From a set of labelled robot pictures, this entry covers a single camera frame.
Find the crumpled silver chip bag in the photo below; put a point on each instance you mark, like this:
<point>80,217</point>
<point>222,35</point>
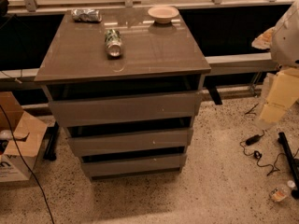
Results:
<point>86,15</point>

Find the black stand base right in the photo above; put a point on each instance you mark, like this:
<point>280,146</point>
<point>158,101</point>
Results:
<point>292,161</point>

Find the green soda can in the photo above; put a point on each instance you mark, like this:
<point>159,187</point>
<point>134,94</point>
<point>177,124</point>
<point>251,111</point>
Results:
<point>113,43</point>

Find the black stand foot left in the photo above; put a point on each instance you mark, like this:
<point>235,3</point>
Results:
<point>51,137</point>

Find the cardboard box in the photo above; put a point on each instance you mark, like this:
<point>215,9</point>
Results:
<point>21,139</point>

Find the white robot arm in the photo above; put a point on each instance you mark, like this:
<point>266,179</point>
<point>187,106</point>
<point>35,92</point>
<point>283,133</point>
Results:
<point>284,48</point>

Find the grey top drawer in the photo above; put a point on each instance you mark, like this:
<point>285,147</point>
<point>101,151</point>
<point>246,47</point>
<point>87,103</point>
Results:
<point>125,109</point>

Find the metal window railing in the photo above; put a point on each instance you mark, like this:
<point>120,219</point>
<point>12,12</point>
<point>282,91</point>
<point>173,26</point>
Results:
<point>18,67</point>

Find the white ceramic bowl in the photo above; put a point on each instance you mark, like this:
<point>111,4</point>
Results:
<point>163,15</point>

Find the grey bottom drawer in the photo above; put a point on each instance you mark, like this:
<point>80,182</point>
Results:
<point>134,166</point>

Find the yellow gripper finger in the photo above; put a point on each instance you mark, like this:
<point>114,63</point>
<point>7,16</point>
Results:
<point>263,41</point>
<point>279,93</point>

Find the plastic bottle on floor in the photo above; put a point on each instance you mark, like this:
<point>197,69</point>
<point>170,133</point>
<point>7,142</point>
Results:
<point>282,191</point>

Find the grey drawer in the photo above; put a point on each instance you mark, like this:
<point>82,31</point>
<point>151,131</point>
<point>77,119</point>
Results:
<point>134,166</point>
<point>125,109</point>
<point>126,142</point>

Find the grey drawer cabinet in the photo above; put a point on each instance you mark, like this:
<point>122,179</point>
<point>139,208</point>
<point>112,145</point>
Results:
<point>156,59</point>

